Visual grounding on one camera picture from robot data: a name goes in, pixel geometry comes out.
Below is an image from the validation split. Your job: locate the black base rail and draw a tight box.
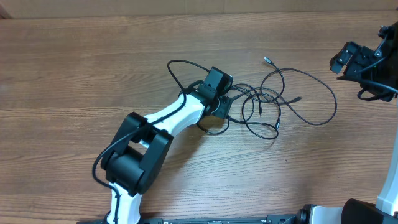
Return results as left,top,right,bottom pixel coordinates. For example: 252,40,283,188
77,214,299,224

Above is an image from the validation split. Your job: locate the short black USB cable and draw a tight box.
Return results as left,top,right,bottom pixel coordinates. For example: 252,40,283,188
231,83,302,119

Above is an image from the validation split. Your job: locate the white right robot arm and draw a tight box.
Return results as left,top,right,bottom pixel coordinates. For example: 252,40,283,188
286,23,397,224

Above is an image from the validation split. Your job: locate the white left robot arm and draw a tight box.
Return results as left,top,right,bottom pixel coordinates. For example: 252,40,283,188
91,67,233,223

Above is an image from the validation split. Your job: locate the long black braided cable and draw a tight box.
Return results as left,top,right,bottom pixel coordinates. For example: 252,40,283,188
260,56,338,127

